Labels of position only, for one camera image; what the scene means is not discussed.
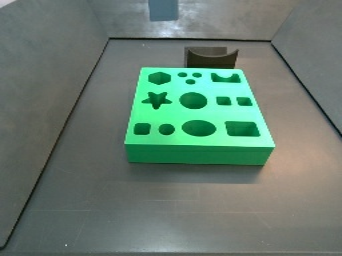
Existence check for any blue rectangle peg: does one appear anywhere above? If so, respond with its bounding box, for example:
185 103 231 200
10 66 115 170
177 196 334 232
149 0 179 21

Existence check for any green shape sorter block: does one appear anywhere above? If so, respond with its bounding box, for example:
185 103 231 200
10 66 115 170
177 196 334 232
125 67 276 165

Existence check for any black curved holder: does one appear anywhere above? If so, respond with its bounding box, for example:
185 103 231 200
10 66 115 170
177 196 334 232
185 47 240 69

